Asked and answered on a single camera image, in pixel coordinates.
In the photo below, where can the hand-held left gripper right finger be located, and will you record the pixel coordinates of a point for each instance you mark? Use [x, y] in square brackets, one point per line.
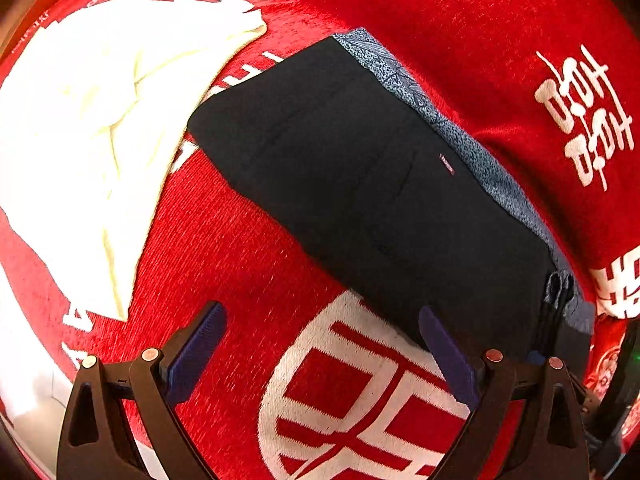
[447, 355]

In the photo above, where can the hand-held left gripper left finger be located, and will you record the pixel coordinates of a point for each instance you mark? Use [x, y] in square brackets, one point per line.
[197, 355]

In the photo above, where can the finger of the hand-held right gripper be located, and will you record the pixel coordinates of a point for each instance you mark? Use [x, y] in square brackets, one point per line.
[622, 375]

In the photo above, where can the black pants with blue trim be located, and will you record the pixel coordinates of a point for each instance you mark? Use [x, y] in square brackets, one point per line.
[380, 185]

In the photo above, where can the red pillow with gold pattern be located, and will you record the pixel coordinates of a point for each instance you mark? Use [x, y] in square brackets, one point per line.
[602, 375]

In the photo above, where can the red blanket with white print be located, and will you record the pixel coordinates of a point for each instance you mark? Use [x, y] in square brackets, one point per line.
[250, 260]

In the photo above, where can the cream white garment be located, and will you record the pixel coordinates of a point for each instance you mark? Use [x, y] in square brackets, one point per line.
[90, 125]

